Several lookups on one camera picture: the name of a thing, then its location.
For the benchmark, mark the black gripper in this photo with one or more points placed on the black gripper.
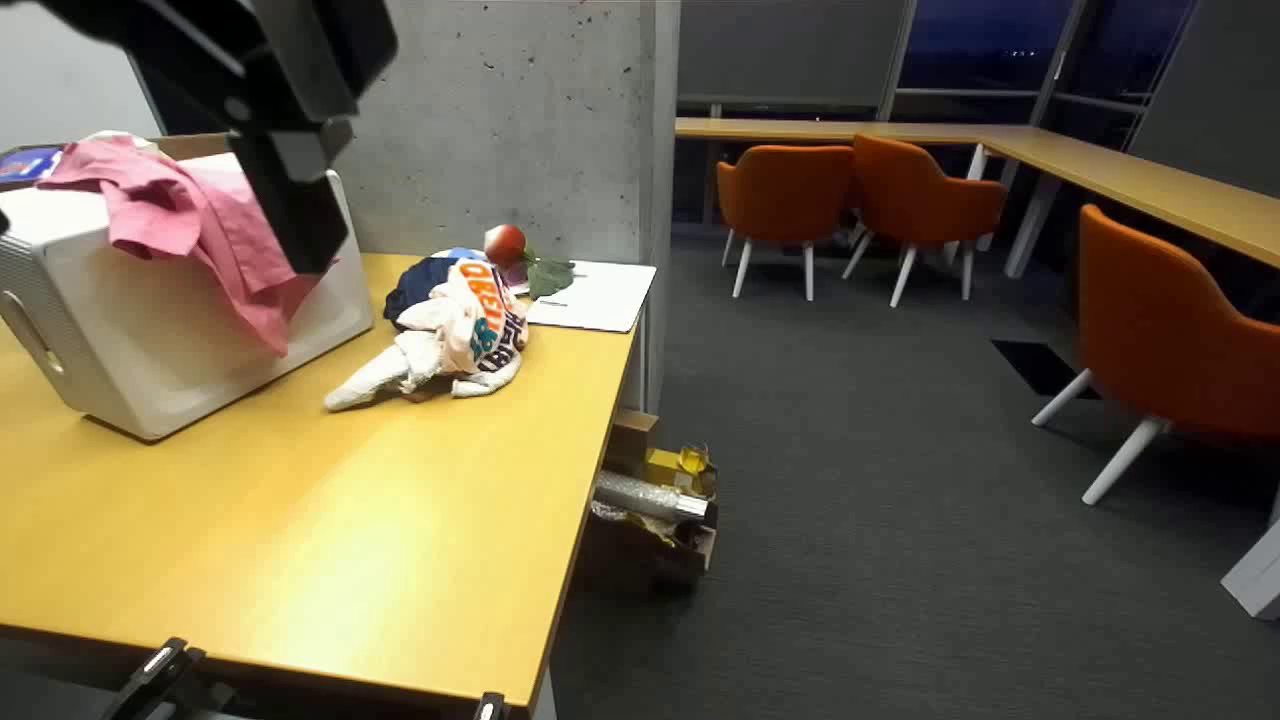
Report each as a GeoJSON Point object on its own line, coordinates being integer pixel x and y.
{"type": "Point", "coordinates": [225, 54]}

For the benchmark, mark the peach shirt with orange print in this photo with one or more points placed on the peach shirt with orange print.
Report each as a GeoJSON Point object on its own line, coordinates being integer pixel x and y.
{"type": "Point", "coordinates": [483, 323]}

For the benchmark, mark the magenta pink cloth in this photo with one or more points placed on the magenta pink cloth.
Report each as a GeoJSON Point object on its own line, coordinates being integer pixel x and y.
{"type": "Point", "coordinates": [201, 220]}

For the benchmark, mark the red apple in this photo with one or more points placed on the red apple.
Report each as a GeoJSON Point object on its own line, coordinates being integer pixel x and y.
{"type": "Point", "coordinates": [505, 240]}

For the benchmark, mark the white plastic ribbed box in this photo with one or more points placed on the white plastic ribbed box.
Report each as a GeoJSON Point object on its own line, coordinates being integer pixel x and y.
{"type": "Point", "coordinates": [135, 335]}

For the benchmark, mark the green cloth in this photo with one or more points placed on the green cloth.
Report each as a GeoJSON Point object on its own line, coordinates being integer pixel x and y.
{"type": "Point", "coordinates": [548, 275]}

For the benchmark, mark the white paper pad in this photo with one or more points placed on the white paper pad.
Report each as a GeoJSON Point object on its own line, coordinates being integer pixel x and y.
{"type": "Point", "coordinates": [600, 299]}

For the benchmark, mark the silver metal cylinder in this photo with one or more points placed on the silver metal cylinder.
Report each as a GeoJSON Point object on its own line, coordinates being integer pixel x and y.
{"type": "Point", "coordinates": [655, 497]}

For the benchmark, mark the yellow packet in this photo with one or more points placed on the yellow packet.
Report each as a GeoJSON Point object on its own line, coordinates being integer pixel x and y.
{"type": "Point", "coordinates": [680, 465]}

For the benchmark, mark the brown cardboard box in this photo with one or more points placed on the brown cardboard box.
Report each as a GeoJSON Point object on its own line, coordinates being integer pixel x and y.
{"type": "Point", "coordinates": [655, 547]}

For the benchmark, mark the orange chair with white legs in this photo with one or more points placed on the orange chair with white legs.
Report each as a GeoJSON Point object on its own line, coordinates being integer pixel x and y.
{"type": "Point", "coordinates": [920, 202]}
{"type": "Point", "coordinates": [1175, 335]}
{"type": "Point", "coordinates": [787, 194]}

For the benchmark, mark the white angled leg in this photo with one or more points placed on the white angled leg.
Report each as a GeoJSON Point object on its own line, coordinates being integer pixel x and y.
{"type": "Point", "coordinates": [1258, 564]}

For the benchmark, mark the black camera clamp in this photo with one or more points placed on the black camera clamp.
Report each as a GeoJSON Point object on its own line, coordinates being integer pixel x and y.
{"type": "Point", "coordinates": [161, 673]}

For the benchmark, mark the long wooden wall desk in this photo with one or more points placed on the long wooden wall desk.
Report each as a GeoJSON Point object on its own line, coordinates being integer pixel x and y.
{"type": "Point", "coordinates": [1132, 175]}

